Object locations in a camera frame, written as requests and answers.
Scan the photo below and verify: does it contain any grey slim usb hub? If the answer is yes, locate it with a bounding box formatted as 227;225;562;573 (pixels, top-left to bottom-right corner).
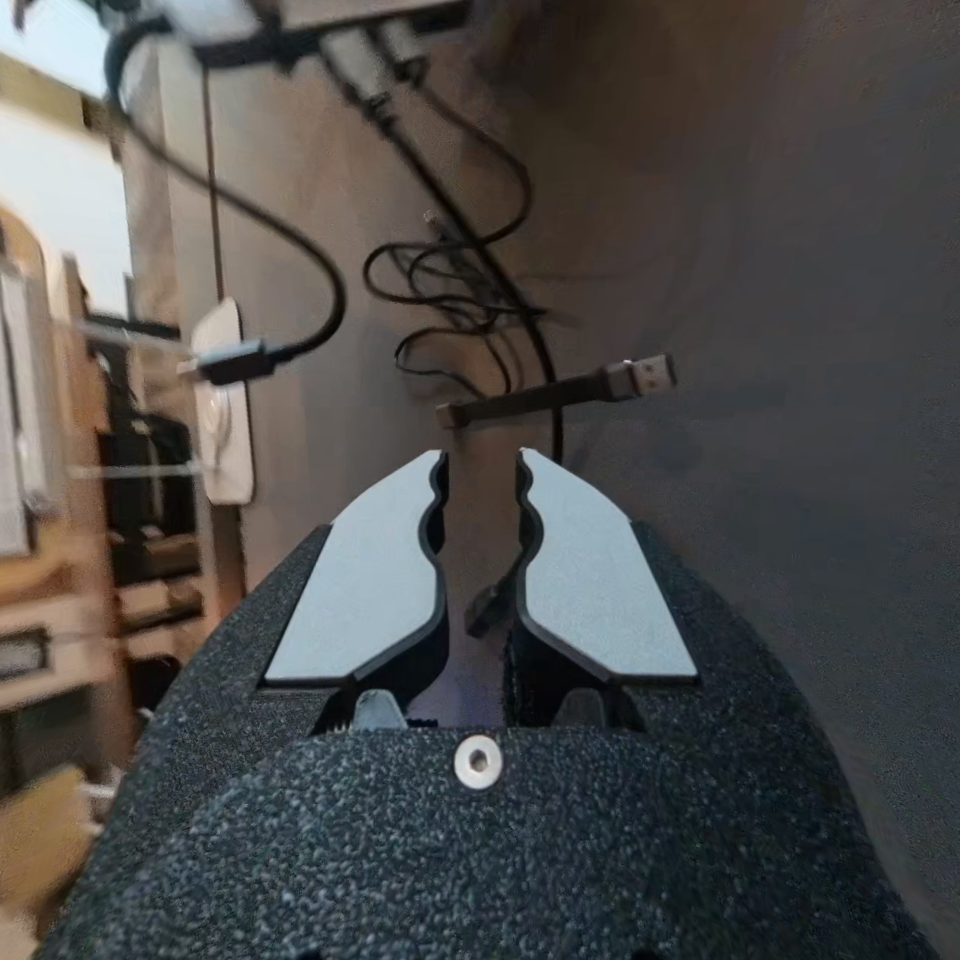
158;0;478;73

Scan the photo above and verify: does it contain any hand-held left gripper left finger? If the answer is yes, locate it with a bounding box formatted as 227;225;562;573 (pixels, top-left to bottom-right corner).
263;450;451;691

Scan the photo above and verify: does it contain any thin black cable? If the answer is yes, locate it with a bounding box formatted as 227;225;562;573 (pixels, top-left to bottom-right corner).
363;210;549;399

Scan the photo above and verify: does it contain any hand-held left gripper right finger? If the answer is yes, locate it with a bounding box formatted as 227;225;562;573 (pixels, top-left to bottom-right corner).
515;447;700;685

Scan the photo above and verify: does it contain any black braided hub cable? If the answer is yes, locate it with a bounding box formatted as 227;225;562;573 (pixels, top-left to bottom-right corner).
102;15;349;387

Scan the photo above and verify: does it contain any white document stand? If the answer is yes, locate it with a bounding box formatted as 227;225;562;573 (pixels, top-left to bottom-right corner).
68;297;256;507

